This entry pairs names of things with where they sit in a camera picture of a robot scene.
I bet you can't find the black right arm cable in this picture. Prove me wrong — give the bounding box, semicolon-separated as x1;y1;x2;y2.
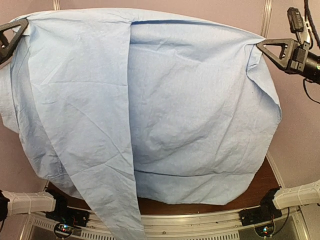
302;0;320;105

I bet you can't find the aluminium left corner post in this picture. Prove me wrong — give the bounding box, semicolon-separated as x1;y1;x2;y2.
52;0;61;11

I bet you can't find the aluminium front rail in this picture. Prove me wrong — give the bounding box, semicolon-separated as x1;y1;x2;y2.
19;206;310;240

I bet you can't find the aluminium corner post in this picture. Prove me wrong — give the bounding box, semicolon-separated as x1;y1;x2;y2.
260;0;273;38
52;0;61;11

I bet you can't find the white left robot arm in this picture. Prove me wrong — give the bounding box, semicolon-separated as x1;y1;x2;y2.
0;18;72;224

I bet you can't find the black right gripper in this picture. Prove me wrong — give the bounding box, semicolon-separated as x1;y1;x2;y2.
254;36;320;83

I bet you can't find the light blue long sleeve shirt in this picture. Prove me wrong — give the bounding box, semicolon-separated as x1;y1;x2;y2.
0;8;282;240

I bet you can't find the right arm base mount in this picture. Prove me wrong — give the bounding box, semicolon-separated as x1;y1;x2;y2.
238;206;282;227

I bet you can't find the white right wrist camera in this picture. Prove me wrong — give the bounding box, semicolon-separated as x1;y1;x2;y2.
287;7;314;49

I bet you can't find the aluminium right corner post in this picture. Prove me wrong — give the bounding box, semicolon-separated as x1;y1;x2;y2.
260;0;273;38

